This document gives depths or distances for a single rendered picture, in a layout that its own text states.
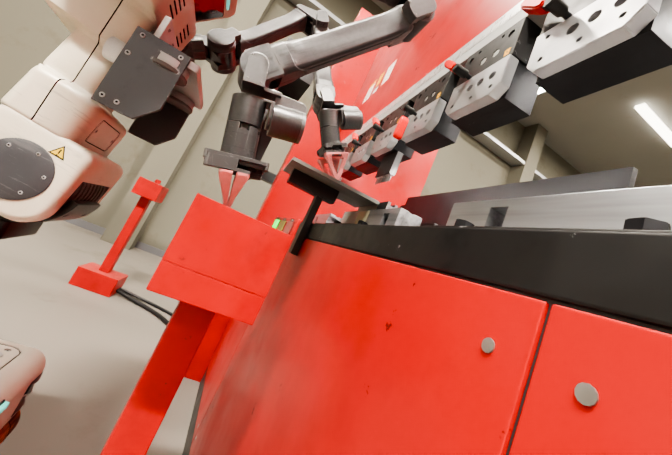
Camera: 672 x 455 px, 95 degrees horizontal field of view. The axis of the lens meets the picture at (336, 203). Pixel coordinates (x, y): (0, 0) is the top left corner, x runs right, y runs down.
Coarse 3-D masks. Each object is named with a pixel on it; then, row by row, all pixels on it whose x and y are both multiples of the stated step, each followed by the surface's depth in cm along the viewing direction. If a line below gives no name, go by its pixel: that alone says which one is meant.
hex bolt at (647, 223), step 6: (630, 222) 24; (636, 222) 23; (642, 222) 23; (648, 222) 22; (654, 222) 22; (660, 222) 22; (666, 222) 22; (624, 228) 24; (630, 228) 23; (636, 228) 23; (642, 228) 22; (648, 228) 22; (654, 228) 22; (660, 228) 22; (666, 228) 22
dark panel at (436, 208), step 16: (576, 176) 94; (592, 176) 89; (608, 176) 85; (624, 176) 81; (448, 192) 151; (464, 192) 140; (480, 192) 130; (496, 192) 121; (512, 192) 114; (528, 192) 107; (544, 192) 101; (560, 192) 96; (576, 192) 91; (416, 208) 173; (432, 208) 158; (448, 208) 145
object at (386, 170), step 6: (390, 156) 95; (396, 156) 91; (402, 156) 92; (384, 162) 98; (390, 162) 93; (396, 162) 91; (384, 168) 95; (390, 168) 91; (396, 168) 91; (378, 174) 98; (384, 174) 93; (390, 174) 91; (378, 180) 98; (384, 180) 93
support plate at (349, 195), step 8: (296, 160) 78; (288, 168) 89; (296, 168) 85; (304, 168) 81; (312, 168) 79; (312, 176) 85; (320, 176) 82; (328, 176) 80; (328, 184) 86; (336, 184) 82; (344, 184) 82; (344, 192) 87; (352, 192) 83; (360, 192) 83; (344, 200) 98; (352, 200) 93; (360, 200) 88; (368, 200) 84; (376, 200) 84
